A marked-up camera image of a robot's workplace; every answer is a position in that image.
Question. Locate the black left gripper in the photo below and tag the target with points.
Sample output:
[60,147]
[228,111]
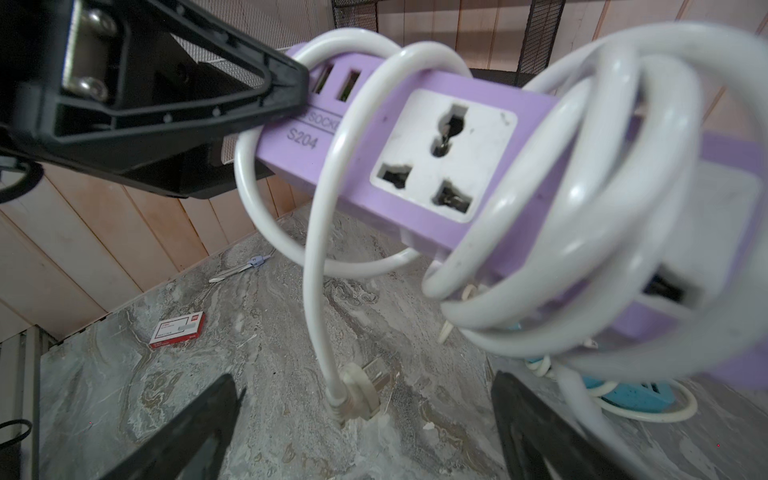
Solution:
[104,89]

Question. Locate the purple power strip with cord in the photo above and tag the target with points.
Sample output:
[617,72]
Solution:
[608,220]

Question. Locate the red white small box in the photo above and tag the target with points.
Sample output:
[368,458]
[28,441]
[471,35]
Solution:
[177,329]

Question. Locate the blue white pen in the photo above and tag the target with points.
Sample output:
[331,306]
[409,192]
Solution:
[253,263]

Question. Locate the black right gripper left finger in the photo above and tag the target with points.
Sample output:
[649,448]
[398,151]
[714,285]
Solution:
[194,443]

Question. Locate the white wire mesh shelf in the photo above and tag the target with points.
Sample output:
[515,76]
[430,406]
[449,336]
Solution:
[278,25]

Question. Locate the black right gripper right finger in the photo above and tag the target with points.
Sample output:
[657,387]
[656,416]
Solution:
[537,443]

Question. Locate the black mesh basket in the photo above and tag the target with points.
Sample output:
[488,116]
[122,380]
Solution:
[507,42]

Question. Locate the teal power strip with cord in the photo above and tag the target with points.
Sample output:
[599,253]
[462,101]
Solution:
[660,403]

